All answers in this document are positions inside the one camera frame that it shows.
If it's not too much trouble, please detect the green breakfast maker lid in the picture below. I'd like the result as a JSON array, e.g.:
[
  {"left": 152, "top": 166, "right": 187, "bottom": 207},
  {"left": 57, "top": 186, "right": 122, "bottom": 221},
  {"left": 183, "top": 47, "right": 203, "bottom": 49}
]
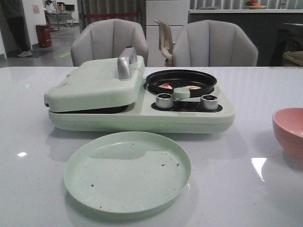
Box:
[{"left": 44, "top": 47, "right": 145, "bottom": 113}]

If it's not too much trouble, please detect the left silver control knob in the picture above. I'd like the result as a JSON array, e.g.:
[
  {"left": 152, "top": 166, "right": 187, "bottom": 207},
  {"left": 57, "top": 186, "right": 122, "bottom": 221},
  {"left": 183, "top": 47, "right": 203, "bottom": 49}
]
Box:
[{"left": 155, "top": 93, "right": 173, "bottom": 109}]

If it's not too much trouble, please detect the left grey upholstered chair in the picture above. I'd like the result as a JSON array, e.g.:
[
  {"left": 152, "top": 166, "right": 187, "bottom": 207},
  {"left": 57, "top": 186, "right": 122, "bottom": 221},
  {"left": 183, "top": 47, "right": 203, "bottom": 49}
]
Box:
[{"left": 71, "top": 19, "right": 149, "bottom": 67}]

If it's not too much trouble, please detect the right silver control knob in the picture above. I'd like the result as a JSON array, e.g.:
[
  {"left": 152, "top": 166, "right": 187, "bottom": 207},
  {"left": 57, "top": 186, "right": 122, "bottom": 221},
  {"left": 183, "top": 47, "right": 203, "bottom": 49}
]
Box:
[{"left": 200, "top": 95, "right": 219, "bottom": 111}]

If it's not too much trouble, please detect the light green round plate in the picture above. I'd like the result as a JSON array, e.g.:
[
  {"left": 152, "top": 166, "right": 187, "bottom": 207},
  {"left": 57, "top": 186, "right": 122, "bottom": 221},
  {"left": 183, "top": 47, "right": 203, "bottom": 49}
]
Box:
[{"left": 64, "top": 131, "right": 191, "bottom": 215}]

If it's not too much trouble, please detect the white cabinet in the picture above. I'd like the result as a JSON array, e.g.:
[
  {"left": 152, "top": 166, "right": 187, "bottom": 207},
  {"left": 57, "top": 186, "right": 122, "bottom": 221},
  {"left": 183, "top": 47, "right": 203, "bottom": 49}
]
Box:
[{"left": 146, "top": 0, "right": 190, "bottom": 67}]

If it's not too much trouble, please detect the right grey upholstered chair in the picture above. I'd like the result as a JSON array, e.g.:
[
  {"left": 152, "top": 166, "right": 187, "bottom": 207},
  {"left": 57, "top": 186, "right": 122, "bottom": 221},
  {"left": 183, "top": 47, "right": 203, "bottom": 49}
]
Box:
[{"left": 172, "top": 20, "right": 258, "bottom": 67}]

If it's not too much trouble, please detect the green breakfast maker base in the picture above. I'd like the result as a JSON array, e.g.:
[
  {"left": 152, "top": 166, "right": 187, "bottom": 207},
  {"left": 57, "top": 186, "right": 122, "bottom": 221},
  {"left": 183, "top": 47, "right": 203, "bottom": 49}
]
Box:
[{"left": 49, "top": 79, "right": 235, "bottom": 133}]

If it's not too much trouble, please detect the pink bowl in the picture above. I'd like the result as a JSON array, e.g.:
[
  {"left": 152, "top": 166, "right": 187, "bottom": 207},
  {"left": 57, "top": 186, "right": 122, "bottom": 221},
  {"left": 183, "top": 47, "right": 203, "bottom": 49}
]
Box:
[{"left": 272, "top": 107, "right": 303, "bottom": 159}]

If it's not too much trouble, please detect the silver control knob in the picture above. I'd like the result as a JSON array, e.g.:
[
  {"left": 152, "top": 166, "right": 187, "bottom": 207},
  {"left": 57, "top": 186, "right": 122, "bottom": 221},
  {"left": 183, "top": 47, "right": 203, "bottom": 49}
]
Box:
[
  {"left": 155, "top": 93, "right": 173, "bottom": 109},
  {"left": 200, "top": 95, "right": 219, "bottom": 111}
]

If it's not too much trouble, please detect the grey kitchen counter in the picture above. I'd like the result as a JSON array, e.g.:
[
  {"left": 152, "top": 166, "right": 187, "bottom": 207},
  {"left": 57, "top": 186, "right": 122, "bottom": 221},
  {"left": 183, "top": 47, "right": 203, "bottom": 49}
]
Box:
[{"left": 188, "top": 9, "right": 303, "bottom": 66}]

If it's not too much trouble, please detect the dark armchair with cushion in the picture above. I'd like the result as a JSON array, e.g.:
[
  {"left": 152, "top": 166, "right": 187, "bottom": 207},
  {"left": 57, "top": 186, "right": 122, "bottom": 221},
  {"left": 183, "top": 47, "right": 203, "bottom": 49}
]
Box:
[{"left": 270, "top": 23, "right": 303, "bottom": 66}]

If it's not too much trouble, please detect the red trash bin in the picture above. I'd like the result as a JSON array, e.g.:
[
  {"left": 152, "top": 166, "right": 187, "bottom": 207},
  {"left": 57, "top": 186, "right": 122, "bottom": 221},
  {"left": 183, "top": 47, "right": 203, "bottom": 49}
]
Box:
[{"left": 36, "top": 24, "right": 52, "bottom": 48}]

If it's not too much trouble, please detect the beige plastic chair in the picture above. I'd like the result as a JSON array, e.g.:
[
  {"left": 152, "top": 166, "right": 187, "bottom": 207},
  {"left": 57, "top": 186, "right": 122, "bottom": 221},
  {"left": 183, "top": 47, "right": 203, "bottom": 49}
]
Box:
[{"left": 154, "top": 20, "right": 174, "bottom": 67}]

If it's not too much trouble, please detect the fruit plate on counter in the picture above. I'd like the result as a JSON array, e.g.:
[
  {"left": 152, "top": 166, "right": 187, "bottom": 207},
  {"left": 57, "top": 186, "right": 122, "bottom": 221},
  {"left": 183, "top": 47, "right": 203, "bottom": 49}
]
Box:
[{"left": 244, "top": 0, "right": 266, "bottom": 9}]

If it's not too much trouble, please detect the grey upholstered chair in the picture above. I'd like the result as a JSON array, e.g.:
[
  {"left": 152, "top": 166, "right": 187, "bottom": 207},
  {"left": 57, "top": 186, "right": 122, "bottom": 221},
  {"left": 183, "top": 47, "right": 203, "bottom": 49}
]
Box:
[
  {"left": 172, "top": 20, "right": 258, "bottom": 67},
  {"left": 71, "top": 19, "right": 149, "bottom": 67}
]

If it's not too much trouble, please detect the orange cooked shrimp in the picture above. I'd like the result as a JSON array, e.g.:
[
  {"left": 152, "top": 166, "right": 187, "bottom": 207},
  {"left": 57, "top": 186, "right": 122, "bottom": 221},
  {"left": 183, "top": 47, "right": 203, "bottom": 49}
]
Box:
[{"left": 159, "top": 83, "right": 172, "bottom": 89}]

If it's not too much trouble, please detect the person in grey shirt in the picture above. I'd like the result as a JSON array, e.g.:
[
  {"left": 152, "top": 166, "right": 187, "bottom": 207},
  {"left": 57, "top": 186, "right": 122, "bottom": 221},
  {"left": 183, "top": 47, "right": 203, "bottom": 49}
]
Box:
[{"left": 0, "top": 0, "right": 32, "bottom": 57}]

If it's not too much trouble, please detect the black round frying pan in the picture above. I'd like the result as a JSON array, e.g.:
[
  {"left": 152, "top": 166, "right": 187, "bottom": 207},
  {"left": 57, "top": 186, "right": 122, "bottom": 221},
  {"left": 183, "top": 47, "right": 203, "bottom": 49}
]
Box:
[{"left": 146, "top": 69, "right": 217, "bottom": 97}]

